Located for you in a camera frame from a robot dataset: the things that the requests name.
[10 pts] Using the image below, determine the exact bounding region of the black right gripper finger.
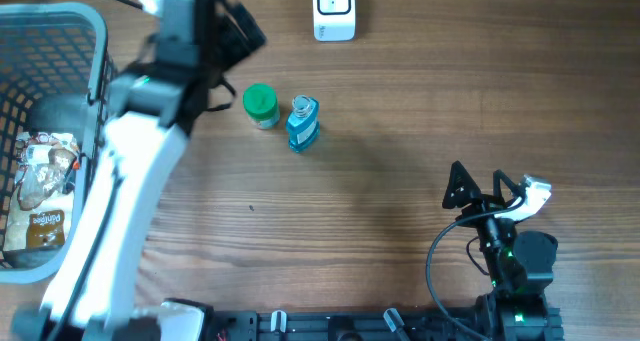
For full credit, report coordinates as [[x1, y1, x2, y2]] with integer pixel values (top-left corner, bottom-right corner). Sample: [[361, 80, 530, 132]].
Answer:
[[442, 161, 482, 209], [493, 169, 522, 201]]

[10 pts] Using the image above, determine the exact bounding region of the green lid jar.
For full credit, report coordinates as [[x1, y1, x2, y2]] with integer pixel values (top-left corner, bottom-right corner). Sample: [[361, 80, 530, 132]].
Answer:
[[242, 83, 280, 129]]

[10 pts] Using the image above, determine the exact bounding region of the dried mushroom snack bag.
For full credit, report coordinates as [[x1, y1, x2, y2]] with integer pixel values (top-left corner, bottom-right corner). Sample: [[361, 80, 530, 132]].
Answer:
[[2, 132, 80, 252]]

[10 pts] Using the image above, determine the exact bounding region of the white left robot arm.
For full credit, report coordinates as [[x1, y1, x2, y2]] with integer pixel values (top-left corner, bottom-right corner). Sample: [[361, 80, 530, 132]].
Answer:
[[11, 0, 266, 340]]

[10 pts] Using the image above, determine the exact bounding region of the white barcode scanner box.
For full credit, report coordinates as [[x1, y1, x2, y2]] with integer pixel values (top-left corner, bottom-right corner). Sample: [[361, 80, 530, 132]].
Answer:
[[312, 0, 356, 42]]

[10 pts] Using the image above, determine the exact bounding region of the blue mouthwash bottle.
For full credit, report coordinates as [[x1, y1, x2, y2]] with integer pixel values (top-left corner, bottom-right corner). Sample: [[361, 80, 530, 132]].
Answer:
[[286, 95, 320, 153]]

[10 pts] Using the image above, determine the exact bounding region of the grey plastic basket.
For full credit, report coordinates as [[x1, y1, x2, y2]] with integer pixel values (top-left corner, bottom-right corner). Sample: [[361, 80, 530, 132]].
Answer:
[[1, 2, 116, 284]]

